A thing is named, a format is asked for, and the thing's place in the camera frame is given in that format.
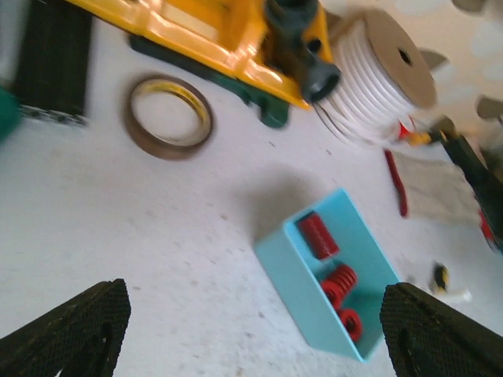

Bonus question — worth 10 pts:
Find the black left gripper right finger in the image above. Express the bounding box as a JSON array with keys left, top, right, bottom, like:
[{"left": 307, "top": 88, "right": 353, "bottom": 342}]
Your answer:
[{"left": 380, "top": 283, "right": 502, "bottom": 376}]

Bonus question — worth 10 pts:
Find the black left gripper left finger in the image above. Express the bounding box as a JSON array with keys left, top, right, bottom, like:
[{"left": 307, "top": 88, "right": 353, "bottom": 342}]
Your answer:
[{"left": 1, "top": 279, "right": 130, "bottom": 376}]

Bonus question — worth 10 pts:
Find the small file yellow handle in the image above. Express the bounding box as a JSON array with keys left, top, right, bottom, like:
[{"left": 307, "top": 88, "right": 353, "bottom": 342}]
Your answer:
[{"left": 428, "top": 262, "right": 472, "bottom": 304}]

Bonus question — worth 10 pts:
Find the small red spring front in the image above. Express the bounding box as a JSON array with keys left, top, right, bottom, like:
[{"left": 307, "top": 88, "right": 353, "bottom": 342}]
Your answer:
[{"left": 337, "top": 308, "right": 363, "bottom": 342}]

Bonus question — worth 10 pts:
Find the red spring middle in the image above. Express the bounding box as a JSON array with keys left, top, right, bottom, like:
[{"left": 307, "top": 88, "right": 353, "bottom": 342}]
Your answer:
[{"left": 321, "top": 264, "right": 358, "bottom": 307}]

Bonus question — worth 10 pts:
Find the long red spring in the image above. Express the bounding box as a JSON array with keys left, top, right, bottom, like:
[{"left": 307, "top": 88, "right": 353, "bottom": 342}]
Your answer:
[{"left": 296, "top": 212, "right": 340, "bottom": 260}]

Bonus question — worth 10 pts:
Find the light blue plastic box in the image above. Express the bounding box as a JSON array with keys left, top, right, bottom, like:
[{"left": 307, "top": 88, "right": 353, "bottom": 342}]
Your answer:
[{"left": 254, "top": 189, "right": 398, "bottom": 362}]

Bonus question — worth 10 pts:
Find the beige work glove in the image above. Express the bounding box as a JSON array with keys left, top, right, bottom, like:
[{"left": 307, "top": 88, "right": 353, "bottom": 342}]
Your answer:
[{"left": 384, "top": 149, "right": 482, "bottom": 227}]

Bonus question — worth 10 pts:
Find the yellow black screwdriver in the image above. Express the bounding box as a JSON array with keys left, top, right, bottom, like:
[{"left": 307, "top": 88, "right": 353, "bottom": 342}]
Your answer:
[{"left": 406, "top": 130, "right": 448, "bottom": 147}]

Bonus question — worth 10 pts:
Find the red white tape roll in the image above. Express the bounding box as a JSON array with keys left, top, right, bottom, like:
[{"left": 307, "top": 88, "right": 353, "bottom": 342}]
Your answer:
[{"left": 397, "top": 115, "right": 417, "bottom": 141}]

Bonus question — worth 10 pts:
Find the green plastic lid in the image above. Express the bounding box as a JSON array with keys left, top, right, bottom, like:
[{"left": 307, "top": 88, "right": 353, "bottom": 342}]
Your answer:
[{"left": 0, "top": 87, "right": 20, "bottom": 142}]

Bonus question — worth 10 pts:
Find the brown tape roll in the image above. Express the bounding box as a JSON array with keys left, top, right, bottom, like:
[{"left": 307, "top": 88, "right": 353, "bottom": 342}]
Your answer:
[{"left": 123, "top": 73, "right": 216, "bottom": 161}]

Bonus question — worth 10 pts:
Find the black ribbed block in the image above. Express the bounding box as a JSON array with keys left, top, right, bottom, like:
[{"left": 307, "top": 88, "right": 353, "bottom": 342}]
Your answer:
[{"left": 12, "top": 1, "right": 93, "bottom": 126}]

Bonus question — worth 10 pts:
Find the yellow storage bin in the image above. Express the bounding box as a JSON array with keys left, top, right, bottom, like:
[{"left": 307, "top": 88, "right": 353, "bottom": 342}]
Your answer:
[{"left": 73, "top": 1, "right": 334, "bottom": 108}]

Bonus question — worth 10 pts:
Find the grey pipe fitting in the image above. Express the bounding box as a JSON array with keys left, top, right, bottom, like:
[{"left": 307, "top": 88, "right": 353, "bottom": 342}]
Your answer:
[{"left": 264, "top": 1, "right": 340, "bottom": 104}]

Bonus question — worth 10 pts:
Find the white cable spool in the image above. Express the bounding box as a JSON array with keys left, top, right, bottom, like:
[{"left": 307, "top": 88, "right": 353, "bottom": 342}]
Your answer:
[{"left": 314, "top": 9, "right": 437, "bottom": 147}]

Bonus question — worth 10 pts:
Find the green bin rail base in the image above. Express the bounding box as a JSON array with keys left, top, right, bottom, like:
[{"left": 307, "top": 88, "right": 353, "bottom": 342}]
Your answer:
[{"left": 128, "top": 34, "right": 290, "bottom": 129}]

